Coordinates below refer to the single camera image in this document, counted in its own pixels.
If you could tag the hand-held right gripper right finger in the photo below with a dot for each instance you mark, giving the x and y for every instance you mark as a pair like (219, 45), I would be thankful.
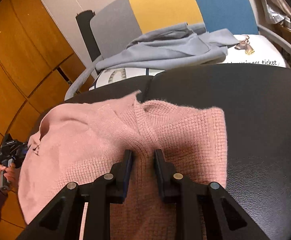
(158, 170)

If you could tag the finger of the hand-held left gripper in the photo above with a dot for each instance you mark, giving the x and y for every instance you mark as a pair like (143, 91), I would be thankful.
(23, 152)

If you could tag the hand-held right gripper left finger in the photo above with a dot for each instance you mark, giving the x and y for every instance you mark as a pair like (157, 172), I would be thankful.
(128, 165)

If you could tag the pink knitted sweater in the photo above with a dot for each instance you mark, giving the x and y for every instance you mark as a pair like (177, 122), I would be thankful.
(90, 140)

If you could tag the person's left hand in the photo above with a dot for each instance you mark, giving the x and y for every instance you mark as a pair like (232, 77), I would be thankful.
(10, 173)

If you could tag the wooden wardrobe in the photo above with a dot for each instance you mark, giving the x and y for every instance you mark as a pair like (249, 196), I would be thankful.
(23, 67)

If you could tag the grey hoodie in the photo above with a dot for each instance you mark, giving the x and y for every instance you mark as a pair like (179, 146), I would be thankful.
(160, 52)

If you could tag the white printed cushion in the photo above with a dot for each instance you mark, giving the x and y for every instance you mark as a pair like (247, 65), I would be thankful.
(260, 52)

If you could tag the grey yellow blue chair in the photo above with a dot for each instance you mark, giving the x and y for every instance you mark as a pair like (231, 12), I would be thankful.
(165, 7)

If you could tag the cluttered wooden side desk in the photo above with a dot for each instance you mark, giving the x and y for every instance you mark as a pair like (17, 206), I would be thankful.
(289, 38)

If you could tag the silver foil bag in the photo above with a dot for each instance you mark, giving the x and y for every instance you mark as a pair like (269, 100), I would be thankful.
(273, 12)

